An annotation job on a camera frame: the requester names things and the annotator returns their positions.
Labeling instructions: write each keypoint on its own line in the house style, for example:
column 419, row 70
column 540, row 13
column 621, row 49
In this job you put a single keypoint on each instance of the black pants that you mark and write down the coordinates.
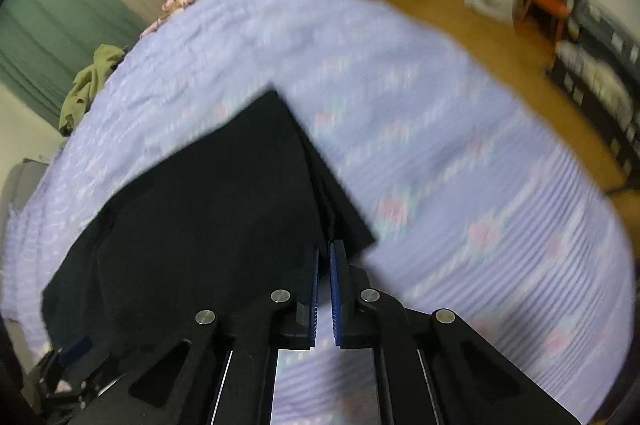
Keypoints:
column 215, row 205

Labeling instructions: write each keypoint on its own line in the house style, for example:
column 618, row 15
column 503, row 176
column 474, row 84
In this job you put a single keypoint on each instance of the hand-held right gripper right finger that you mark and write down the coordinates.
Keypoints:
column 336, row 300

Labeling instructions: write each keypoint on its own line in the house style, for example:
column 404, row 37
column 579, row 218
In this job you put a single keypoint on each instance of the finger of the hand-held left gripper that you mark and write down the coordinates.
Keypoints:
column 75, row 348

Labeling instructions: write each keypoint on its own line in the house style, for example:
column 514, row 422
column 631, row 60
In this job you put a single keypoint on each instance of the black storage shelf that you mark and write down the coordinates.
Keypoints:
column 600, row 65

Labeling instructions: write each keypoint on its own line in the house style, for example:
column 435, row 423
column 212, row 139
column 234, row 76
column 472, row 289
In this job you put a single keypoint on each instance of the bed with lavender striped sheet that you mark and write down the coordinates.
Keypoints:
column 450, row 145

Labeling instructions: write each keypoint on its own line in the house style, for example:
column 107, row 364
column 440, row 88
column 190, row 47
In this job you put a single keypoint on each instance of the olive green garment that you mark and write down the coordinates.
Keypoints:
column 87, row 85

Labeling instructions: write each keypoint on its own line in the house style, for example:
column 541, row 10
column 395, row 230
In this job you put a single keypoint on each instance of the green curtain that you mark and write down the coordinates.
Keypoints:
column 45, row 35

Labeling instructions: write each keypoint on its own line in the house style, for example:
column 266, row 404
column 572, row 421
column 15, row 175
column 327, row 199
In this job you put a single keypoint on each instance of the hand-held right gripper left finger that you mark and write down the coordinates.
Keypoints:
column 314, row 300

